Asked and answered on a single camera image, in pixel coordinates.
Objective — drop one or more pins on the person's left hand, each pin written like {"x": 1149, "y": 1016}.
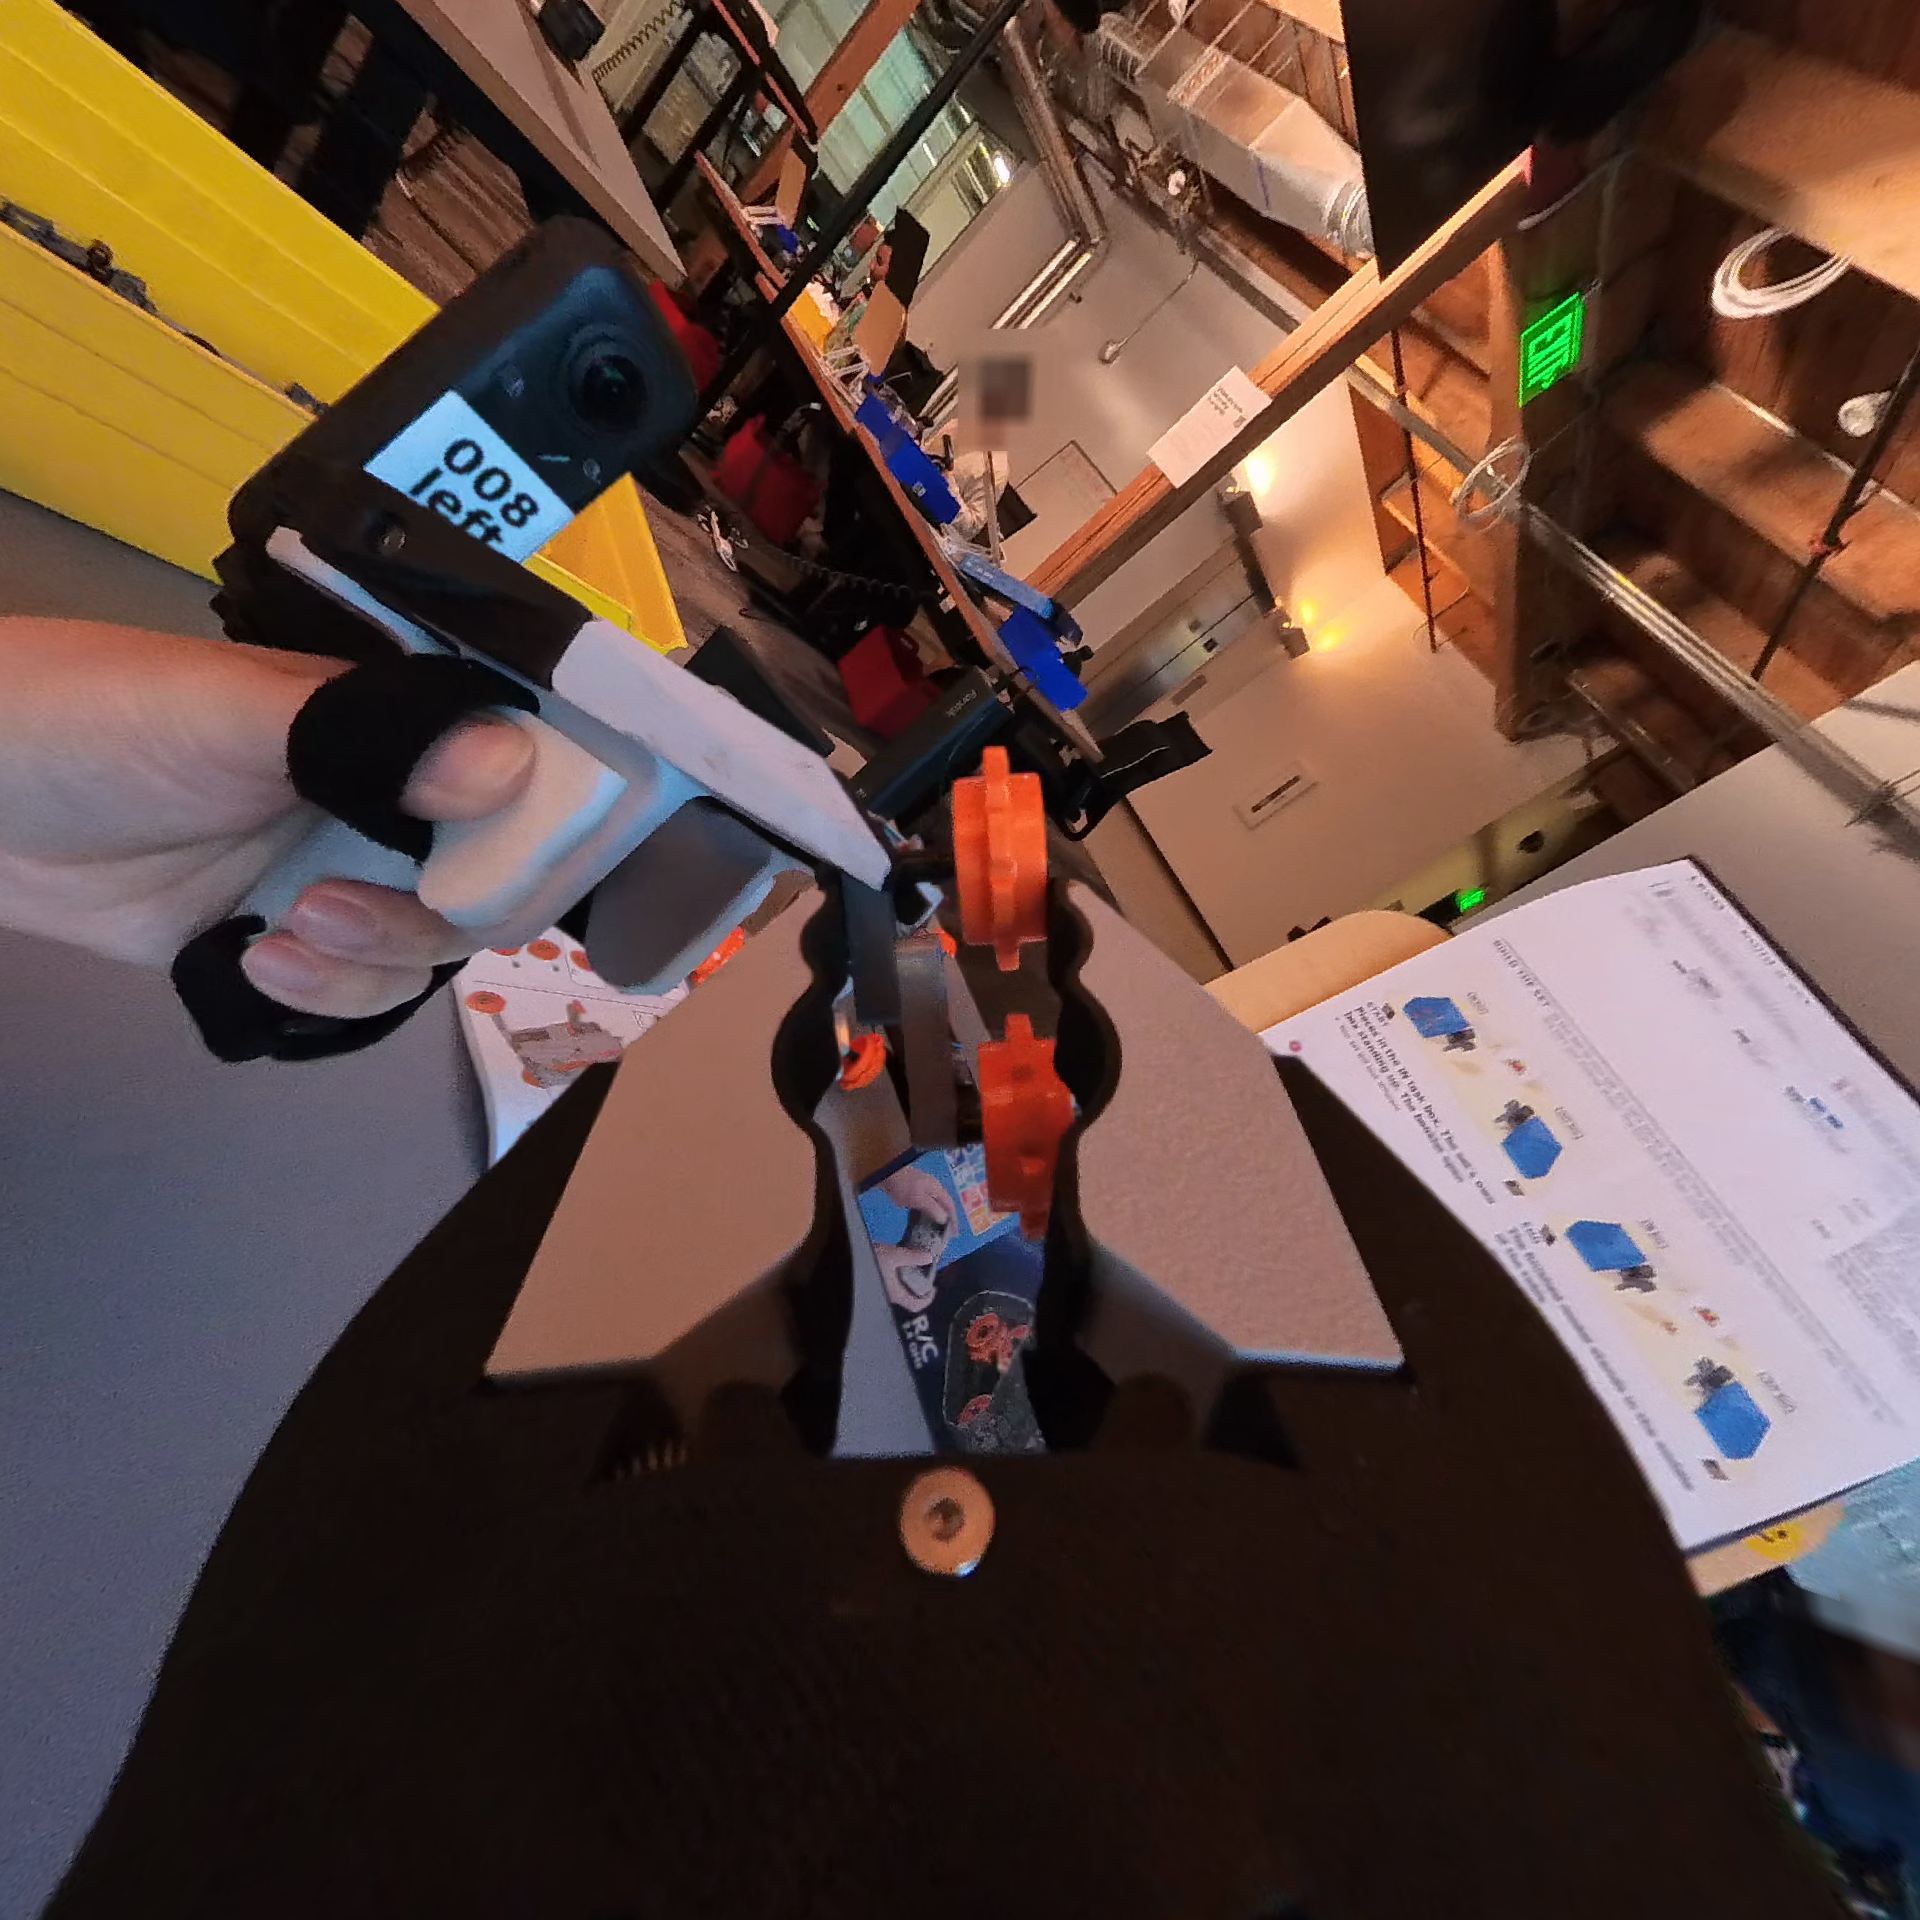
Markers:
{"x": 136, "y": 780}

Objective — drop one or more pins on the yellow plastic bin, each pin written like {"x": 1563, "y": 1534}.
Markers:
{"x": 180, "y": 374}

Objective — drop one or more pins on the blue toy robot box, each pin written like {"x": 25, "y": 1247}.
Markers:
{"x": 960, "y": 1321}

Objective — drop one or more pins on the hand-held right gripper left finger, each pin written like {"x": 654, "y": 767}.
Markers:
{"x": 675, "y": 1199}

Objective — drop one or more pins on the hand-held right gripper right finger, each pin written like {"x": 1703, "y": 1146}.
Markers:
{"x": 1213, "y": 1199}

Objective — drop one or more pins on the green exit sign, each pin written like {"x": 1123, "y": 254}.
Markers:
{"x": 1552, "y": 353}

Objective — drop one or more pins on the white open instruction booklet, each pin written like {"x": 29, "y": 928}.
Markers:
{"x": 524, "y": 1033}

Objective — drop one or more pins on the orange wheels grey beam assembly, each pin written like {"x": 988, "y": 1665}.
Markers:
{"x": 1027, "y": 1123}

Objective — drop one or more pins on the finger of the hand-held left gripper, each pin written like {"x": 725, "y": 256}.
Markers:
{"x": 720, "y": 749}
{"x": 675, "y": 899}

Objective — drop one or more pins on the white printed task sheet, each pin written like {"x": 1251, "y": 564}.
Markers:
{"x": 1650, "y": 1123}

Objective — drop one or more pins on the white paper sign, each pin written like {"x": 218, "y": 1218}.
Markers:
{"x": 1206, "y": 428}

